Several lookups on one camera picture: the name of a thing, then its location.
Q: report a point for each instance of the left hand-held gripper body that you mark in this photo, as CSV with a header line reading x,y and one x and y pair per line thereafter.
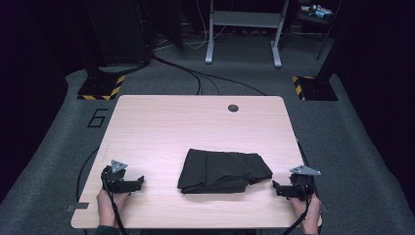
x,y
114,179

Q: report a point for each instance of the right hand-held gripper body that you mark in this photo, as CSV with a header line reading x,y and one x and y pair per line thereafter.
x,y
301,186

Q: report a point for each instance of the dark cloth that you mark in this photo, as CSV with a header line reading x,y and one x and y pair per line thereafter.
x,y
221,171

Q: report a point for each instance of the person's left hand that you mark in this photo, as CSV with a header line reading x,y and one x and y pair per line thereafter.
x,y
106,204

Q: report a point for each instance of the person's right hand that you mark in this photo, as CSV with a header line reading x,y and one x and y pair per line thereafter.
x,y
311,212

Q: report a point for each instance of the grey tape strip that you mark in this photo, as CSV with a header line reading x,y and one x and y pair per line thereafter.
x,y
77,206

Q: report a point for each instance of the black stand with striped base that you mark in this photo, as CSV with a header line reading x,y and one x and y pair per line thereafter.
x,y
314,88
99,88

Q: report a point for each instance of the black cabinet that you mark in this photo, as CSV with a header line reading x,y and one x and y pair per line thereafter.
x,y
124,32

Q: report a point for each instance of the dark shelf with clutter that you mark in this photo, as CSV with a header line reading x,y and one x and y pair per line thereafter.
x,y
314,13

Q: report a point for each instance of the white metal desk frame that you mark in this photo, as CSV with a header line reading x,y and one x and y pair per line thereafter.
x,y
244,19

